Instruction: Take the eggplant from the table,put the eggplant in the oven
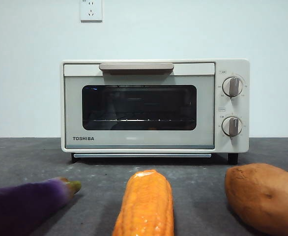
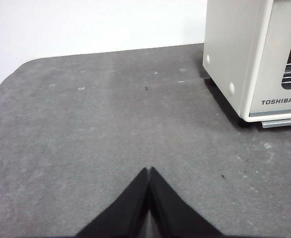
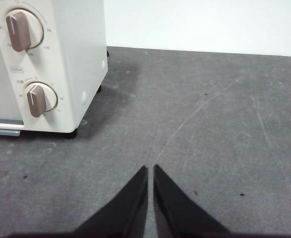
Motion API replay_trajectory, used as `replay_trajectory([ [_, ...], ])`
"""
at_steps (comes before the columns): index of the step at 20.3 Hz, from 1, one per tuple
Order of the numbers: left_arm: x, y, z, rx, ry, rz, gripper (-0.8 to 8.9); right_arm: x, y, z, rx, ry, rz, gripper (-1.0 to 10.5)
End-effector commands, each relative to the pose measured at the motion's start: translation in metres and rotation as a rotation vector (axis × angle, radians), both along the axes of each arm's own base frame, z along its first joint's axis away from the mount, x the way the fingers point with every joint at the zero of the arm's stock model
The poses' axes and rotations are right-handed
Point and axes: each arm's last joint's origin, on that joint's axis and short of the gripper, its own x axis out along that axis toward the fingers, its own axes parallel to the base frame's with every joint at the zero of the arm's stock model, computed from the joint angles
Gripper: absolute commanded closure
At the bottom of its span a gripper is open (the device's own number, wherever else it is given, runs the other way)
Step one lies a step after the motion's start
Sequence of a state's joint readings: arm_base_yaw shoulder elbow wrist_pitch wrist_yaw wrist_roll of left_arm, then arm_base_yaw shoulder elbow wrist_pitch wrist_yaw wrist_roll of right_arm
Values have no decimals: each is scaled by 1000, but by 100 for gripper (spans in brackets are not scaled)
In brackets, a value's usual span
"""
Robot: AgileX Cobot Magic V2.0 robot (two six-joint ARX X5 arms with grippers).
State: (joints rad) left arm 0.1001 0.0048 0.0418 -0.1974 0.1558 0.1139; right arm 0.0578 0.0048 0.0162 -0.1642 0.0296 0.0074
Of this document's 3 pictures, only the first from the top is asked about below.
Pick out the oven door with beige handle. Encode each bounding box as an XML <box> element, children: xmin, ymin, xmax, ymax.
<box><xmin>63</xmin><ymin>62</ymin><xmax>216</xmax><ymax>150</ymax></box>

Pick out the purple eggplant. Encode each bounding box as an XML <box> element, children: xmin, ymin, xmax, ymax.
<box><xmin>0</xmin><ymin>177</ymin><xmax>82</xmax><ymax>236</ymax></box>

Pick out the white Toshiba toaster oven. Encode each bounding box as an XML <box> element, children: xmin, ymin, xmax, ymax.
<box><xmin>60</xmin><ymin>58</ymin><xmax>251</xmax><ymax>165</ymax></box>

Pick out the metal crumb tray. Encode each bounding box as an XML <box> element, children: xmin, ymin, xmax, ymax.
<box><xmin>73</xmin><ymin>153</ymin><xmax>212</xmax><ymax>158</ymax></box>

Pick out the orange corn cob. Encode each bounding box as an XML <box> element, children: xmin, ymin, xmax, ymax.
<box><xmin>112</xmin><ymin>169</ymin><xmax>174</xmax><ymax>236</ymax></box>

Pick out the timer knob with beige grip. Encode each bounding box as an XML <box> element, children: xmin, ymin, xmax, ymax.
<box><xmin>221</xmin><ymin>117</ymin><xmax>244</xmax><ymax>137</ymax></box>

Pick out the temperature knob with beige grip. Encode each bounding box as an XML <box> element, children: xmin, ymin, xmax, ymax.
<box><xmin>222</xmin><ymin>76</ymin><xmax>245</xmax><ymax>98</ymax></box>

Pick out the brown sweet potato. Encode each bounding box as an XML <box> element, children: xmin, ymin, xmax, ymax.
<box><xmin>224</xmin><ymin>163</ymin><xmax>288</xmax><ymax>236</ymax></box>

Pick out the metal wire oven rack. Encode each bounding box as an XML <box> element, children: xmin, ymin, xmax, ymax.
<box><xmin>92</xmin><ymin>118</ymin><xmax>196</xmax><ymax>123</ymax></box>

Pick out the white wall socket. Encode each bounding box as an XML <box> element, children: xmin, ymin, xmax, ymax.
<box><xmin>80</xmin><ymin>0</ymin><xmax>103</xmax><ymax>23</ymax></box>

